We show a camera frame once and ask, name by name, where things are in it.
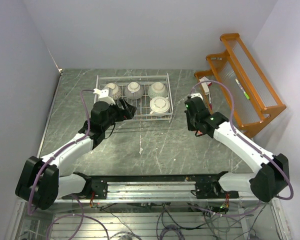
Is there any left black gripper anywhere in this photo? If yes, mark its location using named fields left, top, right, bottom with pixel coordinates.
left=102, top=97, right=137, bottom=131

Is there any beige patterned bowl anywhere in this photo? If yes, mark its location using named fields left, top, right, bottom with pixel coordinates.
left=104, top=82, right=122, bottom=101

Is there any purple striped bowl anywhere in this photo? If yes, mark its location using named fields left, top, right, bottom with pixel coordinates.
left=124, top=82, right=145, bottom=100

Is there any white wire dish rack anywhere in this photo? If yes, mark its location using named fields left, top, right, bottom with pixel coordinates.
left=95, top=74, right=174, bottom=122

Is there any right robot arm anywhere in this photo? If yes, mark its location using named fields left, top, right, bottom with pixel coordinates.
left=184, top=93, right=290, bottom=203

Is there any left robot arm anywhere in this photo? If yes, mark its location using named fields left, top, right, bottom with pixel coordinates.
left=15, top=98, right=137, bottom=210

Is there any orange wooden shelf rack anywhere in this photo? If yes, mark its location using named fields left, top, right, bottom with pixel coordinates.
left=194, top=33, right=286, bottom=138

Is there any white red small box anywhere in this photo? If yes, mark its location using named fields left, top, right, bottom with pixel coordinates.
left=199, top=76, right=212, bottom=95

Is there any green patterned bowl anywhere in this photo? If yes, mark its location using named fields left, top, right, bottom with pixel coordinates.
left=148, top=82, right=168, bottom=99

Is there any marker pen on shelf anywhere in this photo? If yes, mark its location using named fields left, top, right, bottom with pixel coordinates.
left=235, top=78, right=250, bottom=100

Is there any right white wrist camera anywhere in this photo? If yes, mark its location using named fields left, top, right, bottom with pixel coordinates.
left=190, top=92, right=203, bottom=100

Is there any white handled bowl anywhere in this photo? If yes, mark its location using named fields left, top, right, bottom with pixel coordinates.
left=149, top=96, right=170, bottom=116

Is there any aluminium mounting rail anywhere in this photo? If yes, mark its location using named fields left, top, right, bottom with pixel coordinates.
left=57, top=172, right=241, bottom=201

